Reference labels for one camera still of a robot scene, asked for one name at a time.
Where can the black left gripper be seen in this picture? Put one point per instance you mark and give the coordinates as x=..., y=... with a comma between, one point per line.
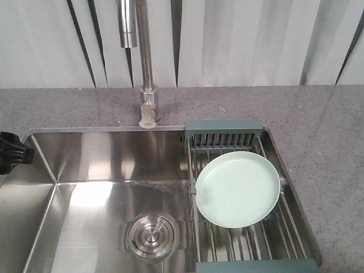
x=13, y=152

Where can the pale green round plate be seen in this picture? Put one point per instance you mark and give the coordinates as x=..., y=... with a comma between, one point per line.
x=237, y=189

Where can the steel roll-up drying rack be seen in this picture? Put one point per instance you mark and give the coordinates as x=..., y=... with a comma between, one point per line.
x=282, y=241

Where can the stainless steel sink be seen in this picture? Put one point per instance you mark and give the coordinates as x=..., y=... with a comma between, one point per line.
x=68, y=210

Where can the white pleated curtain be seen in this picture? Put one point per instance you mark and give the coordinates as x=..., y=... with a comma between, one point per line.
x=75, y=44

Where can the round steel sink drain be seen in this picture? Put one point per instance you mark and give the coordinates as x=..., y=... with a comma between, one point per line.
x=152, y=236

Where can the steel kitchen faucet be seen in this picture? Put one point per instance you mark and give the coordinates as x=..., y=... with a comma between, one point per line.
x=134, y=32

